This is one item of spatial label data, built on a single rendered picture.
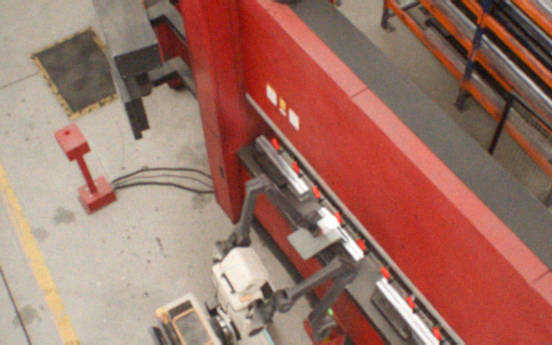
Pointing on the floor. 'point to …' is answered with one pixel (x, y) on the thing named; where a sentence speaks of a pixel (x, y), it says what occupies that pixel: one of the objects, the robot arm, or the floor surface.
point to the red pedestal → (99, 195)
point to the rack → (492, 63)
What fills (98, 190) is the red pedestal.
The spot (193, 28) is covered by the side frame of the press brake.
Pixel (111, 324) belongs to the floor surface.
